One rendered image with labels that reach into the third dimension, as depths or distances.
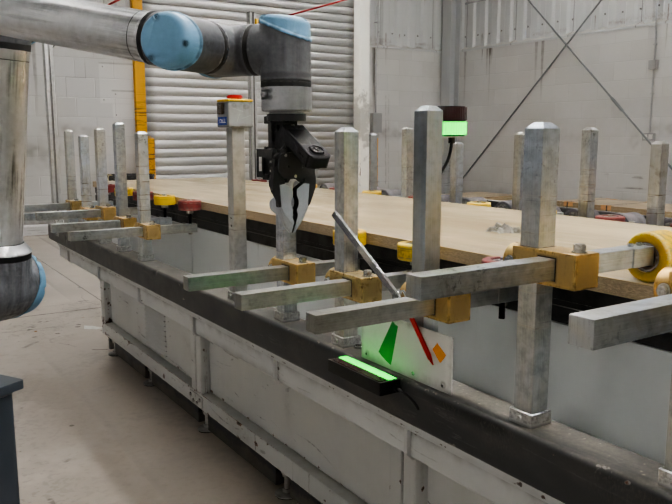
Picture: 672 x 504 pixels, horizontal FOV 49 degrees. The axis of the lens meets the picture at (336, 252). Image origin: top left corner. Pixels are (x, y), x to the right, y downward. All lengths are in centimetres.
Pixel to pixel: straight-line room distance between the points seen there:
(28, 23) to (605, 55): 897
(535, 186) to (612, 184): 878
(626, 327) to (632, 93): 901
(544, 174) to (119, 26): 73
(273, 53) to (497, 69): 998
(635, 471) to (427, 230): 50
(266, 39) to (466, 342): 72
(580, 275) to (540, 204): 12
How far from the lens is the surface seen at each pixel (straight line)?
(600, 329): 73
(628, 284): 126
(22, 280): 181
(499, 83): 1118
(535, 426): 116
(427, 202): 126
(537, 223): 109
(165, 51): 125
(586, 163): 242
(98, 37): 136
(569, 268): 105
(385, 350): 139
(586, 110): 1012
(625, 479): 105
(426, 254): 128
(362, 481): 205
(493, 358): 150
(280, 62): 130
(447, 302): 123
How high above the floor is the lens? 113
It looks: 9 degrees down
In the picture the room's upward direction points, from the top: straight up
